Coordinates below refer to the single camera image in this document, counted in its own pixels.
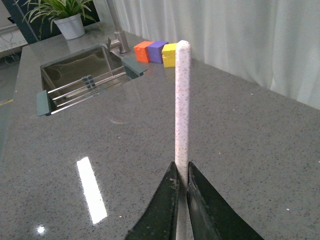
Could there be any steel kitchen faucet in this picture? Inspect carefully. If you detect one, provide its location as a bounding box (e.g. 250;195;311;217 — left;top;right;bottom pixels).
106;0;130;54

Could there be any metal sink drying rack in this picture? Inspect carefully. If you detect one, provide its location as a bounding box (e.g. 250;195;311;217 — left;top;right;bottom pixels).
36;57;147;116

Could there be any pale green curtain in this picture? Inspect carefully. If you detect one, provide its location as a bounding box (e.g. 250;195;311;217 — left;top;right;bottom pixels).
114;0;320;108

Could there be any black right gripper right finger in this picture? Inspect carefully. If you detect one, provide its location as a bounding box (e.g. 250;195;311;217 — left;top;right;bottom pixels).
187;161;263;240

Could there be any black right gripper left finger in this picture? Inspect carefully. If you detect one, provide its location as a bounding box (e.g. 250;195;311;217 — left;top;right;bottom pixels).
125;161;179;240

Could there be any orange foam cube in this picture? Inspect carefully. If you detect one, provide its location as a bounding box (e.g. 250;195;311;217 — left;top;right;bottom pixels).
133;41;154;63

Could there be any white speckled chopstick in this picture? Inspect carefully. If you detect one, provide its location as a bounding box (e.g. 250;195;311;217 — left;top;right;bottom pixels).
174;40;191;240

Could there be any green potted plant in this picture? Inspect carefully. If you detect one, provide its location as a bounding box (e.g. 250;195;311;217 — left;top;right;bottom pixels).
13;0;100;40

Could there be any stainless steel sink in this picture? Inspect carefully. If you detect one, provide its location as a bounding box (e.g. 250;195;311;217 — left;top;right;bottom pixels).
36;44;131;116

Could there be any purple foam cube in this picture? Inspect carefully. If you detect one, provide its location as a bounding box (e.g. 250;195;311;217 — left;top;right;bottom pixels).
147;41;168;64

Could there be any white plant pot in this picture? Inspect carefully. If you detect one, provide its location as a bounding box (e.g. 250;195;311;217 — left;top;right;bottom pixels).
53;13;85;40

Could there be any yellow foam cube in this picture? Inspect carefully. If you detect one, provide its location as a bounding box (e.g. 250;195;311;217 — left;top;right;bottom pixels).
161;43;177;68

